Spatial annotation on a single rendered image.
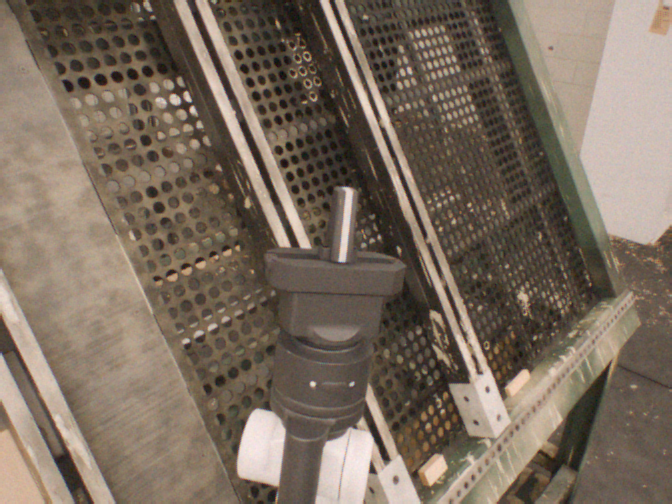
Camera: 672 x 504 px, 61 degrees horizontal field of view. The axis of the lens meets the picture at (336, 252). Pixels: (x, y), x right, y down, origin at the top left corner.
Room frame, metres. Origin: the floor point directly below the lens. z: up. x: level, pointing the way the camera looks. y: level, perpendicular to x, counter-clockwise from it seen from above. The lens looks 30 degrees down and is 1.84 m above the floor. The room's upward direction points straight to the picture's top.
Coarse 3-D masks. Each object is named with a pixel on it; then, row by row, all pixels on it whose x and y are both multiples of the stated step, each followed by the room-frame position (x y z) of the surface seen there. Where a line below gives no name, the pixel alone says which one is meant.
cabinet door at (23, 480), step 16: (0, 432) 0.49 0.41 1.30; (0, 448) 0.48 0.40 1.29; (16, 448) 0.48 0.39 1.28; (0, 464) 0.46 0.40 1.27; (16, 464) 0.47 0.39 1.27; (0, 480) 0.45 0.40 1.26; (16, 480) 0.46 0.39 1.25; (32, 480) 0.47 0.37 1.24; (0, 496) 0.44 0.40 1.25; (16, 496) 0.45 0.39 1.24; (32, 496) 0.45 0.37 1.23
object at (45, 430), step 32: (0, 288) 0.56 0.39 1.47; (0, 320) 0.54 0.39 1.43; (0, 352) 0.51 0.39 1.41; (32, 352) 0.53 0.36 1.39; (0, 384) 0.49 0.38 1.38; (32, 384) 0.52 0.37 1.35; (32, 416) 0.50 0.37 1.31; (64, 416) 0.50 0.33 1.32; (32, 448) 0.46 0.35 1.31; (64, 448) 0.48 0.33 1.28; (64, 480) 0.45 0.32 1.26; (96, 480) 0.46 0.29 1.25
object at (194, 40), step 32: (160, 0) 0.98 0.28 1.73; (192, 0) 0.98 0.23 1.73; (192, 32) 0.94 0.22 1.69; (192, 64) 0.93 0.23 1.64; (224, 64) 0.94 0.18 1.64; (192, 96) 0.94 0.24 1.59; (224, 96) 0.90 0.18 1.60; (224, 128) 0.88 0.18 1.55; (256, 128) 0.91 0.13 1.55; (224, 160) 0.89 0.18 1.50; (256, 160) 0.89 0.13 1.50; (256, 192) 0.84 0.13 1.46; (256, 224) 0.84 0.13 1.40; (288, 224) 0.84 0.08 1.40; (384, 448) 0.69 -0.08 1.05; (384, 480) 0.64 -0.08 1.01
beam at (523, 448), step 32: (608, 352) 1.20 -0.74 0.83; (544, 384) 1.00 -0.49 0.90; (576, 384) 1.07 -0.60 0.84; (512, 416) 0.90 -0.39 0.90; (544, 416) 0.95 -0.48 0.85; (480, 448) 0.81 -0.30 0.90; (512, 448) 0.85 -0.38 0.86; (448, 480) 0.73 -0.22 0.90; (480, 480) 0.76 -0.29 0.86; (512, 480) 0.80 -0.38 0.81
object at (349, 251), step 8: (352, 192) 0.43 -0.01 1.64; (352, 200) 0.43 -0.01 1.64; (352, 208) 0.43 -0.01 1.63; (352, 216) 0.42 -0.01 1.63; (352, 224) 0.42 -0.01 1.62; (352, 232) 0.42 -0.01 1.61; (344, 240) 0.42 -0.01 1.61; (352, 240) 0.42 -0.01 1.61; (344, 248) 0.41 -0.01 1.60; (352, 248) 0.42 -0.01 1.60; (344, 256) 0.41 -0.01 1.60; (352, 256) 0.42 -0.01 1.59
